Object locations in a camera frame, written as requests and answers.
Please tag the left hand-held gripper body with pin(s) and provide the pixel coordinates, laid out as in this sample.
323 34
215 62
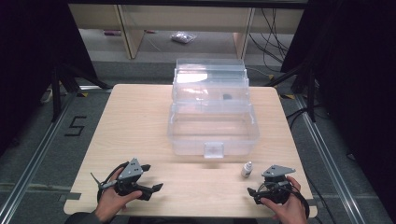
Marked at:
130 169

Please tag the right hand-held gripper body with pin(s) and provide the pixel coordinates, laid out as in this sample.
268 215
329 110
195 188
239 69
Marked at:
277 186

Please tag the small white dropper bottle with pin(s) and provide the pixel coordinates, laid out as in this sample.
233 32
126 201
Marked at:
247 170

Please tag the clear plastic storage box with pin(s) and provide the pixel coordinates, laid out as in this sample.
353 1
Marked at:
213 130

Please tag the person's right hand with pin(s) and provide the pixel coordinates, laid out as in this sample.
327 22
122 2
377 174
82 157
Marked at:
292 211

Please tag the person's left hand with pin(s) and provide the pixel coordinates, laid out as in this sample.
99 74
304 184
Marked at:
109 202

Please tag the yellow black tape piece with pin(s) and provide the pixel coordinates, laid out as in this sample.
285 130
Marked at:
82 94
288 96

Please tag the black metal stand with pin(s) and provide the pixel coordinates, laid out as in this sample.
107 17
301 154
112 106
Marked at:
56 93
310 93

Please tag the clear plastic bag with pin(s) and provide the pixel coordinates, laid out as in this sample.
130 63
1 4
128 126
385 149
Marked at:
183 37

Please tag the black curtain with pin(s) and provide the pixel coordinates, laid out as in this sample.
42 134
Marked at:
358 77
28 62

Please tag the pink flat object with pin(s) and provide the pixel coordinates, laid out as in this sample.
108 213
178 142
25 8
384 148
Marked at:
111 32

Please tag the aluminium floor rail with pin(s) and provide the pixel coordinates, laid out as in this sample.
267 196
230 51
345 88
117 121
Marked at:
34 158
330 161

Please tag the light wooden desk frame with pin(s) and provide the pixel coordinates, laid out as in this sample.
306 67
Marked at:
134 37

